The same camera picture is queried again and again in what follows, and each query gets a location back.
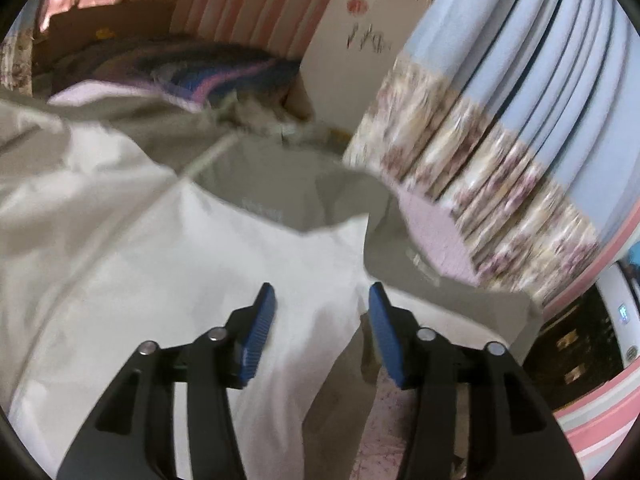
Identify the white appliance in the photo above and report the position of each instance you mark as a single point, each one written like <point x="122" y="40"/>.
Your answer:
<point x="622" y="310"/>

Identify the yellow toy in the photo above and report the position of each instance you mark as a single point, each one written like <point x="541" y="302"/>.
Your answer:
<point x="103" y="33"/>

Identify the striped blue pink blanket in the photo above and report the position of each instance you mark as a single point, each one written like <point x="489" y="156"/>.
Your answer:
<point x="225" y="75"/>

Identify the pink floral bedsheet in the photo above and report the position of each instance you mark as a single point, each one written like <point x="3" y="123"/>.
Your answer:
<point x="440" y="240"/>

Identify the dark wooden cabinet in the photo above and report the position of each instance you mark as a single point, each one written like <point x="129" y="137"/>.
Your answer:
<point x="575" y="350"/>

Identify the white wardrobe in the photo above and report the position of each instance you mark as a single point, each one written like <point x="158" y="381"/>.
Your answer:
<point x="340" y="60"/>

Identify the beige and white jacket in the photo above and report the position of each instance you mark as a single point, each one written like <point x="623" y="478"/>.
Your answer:
<point x="150" y="240"/>

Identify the blue floral curtain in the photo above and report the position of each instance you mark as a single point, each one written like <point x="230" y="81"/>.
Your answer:
<point x="500" y="160"/>

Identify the beige floral curtain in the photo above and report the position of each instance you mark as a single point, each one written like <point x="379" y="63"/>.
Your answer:
<point x="12" y="60"/>

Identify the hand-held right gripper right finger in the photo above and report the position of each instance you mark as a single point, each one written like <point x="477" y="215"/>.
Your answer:
<point x="386" y="330"/>

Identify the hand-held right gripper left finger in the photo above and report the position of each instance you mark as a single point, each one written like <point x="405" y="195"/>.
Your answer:
<point x="259" y="327"/>

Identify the brown bed headboard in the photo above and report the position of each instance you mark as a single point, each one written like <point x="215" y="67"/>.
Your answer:
<point x="125" y="20"/>

